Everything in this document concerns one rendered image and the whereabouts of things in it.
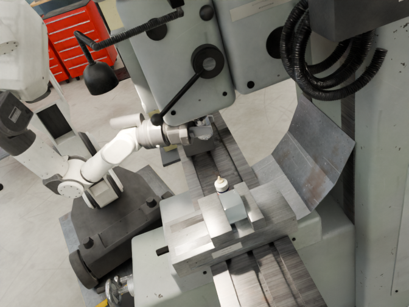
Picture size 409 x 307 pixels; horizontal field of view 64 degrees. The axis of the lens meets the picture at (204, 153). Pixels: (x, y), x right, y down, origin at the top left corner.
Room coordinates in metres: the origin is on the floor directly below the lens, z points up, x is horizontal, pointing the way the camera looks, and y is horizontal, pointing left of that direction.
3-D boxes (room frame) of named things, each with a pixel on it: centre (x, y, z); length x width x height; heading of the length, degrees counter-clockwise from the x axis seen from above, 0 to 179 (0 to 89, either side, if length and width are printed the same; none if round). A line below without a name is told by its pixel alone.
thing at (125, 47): (0.79, 0.09, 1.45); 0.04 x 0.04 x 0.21; 1
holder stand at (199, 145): (1.15, 0.00, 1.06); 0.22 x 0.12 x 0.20; 175
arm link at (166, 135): (0.82, 0.07, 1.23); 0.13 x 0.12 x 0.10; 162
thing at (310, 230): (0.79, -0.02, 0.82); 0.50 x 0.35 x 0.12; 91
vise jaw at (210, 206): (0.62, 0.03, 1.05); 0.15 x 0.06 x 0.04; 2
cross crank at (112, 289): (0.78, 0.48, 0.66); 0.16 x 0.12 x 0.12; 91
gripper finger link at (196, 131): (0.76, -0.01, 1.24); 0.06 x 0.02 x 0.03; 72
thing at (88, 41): (0.67, 0.14, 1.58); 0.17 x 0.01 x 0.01; 19
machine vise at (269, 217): (0.62, 0.01, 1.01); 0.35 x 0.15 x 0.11; 92
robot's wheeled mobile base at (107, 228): (1.41, 0.58, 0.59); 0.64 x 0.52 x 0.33; 20
